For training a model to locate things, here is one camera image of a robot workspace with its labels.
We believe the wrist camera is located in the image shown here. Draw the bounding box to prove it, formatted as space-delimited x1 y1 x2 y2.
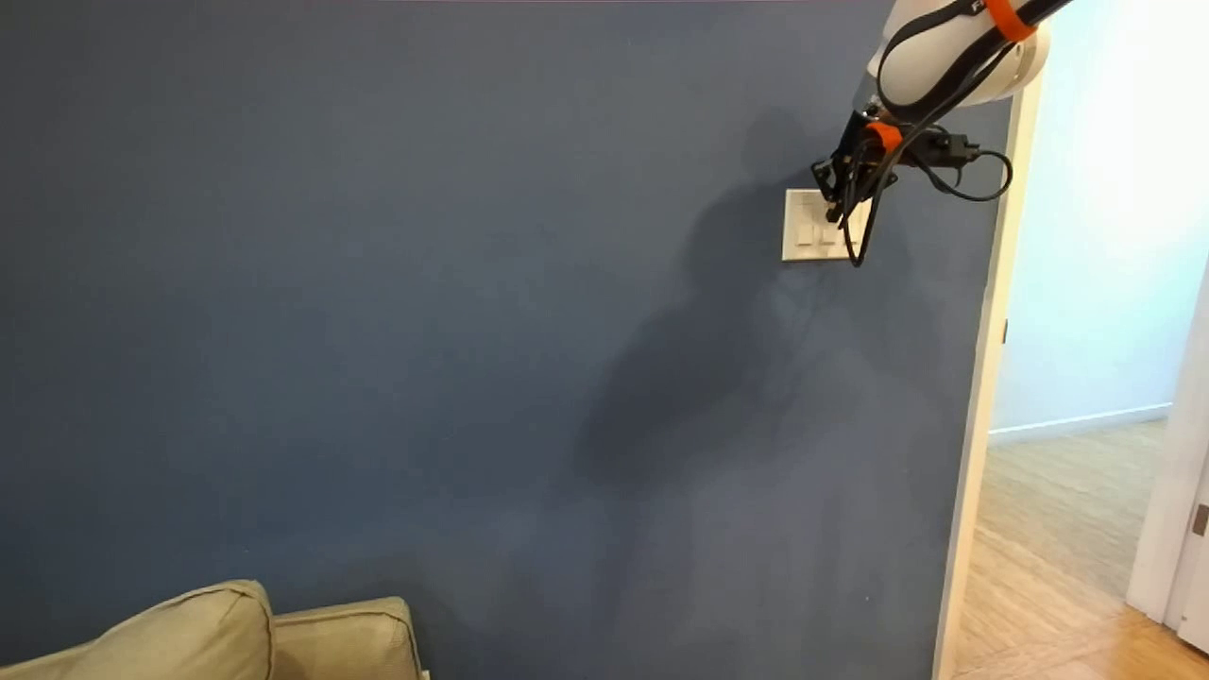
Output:
902 127 983 172

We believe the white door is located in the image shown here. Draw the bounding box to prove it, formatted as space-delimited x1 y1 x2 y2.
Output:
1124 253 1209 658

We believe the beige sofa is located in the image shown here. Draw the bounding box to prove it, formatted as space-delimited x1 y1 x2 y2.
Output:
0 579 432 680

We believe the white door frame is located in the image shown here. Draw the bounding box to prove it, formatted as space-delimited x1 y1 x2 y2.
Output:
930 74 1046 680

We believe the white light switch plate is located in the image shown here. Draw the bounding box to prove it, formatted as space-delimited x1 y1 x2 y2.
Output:
781 188 873 264

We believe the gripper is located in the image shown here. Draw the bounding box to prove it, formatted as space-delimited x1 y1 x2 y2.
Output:
810 110 900 226

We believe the beige sofa cushion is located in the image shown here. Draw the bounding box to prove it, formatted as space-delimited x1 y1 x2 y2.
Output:
55 579 278 680

